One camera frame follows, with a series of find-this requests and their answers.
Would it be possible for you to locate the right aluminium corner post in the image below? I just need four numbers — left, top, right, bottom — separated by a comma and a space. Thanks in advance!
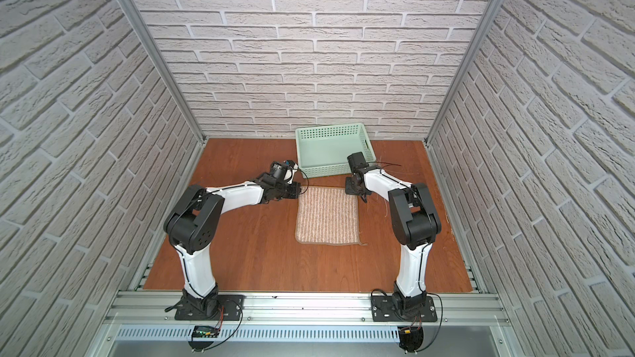
424, 0, 504, 147

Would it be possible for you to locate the left green controller board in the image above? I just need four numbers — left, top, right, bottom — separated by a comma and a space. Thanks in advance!
191, 326, 221, 340

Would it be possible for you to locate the striped beige dishcloth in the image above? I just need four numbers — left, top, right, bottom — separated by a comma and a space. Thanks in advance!
295, 187, 361, 246

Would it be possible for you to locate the aluminium corner post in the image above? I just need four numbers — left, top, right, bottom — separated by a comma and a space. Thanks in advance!
424, 0, 504, 147
117, 0, 206, 145

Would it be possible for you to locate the aluminium front rail frame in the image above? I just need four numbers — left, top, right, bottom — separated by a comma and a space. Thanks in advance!
89, 291, 521, 356

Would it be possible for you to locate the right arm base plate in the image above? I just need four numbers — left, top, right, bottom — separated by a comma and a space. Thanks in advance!
370, 293, 438, 324

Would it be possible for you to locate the right round controller board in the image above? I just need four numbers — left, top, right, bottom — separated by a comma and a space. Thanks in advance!
398, 327, 424, 353

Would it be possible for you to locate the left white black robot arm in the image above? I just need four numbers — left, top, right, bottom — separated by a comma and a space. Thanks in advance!
164, 160, 301, 318

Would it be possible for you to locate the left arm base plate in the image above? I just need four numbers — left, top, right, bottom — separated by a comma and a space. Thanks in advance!
175, 292, 245, 322

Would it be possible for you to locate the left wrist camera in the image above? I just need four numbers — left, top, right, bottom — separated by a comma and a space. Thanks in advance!
286, 160, 299, 171

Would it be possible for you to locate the mint green plastic basket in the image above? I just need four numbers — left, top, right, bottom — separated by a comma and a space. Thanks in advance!
295, 123, 376, 178

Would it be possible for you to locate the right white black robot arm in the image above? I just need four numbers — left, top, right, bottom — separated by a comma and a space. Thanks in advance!
345, 152, 442, 316

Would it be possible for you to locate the left aluminium corner post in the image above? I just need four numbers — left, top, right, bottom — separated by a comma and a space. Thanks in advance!
117, 0, 206, 145

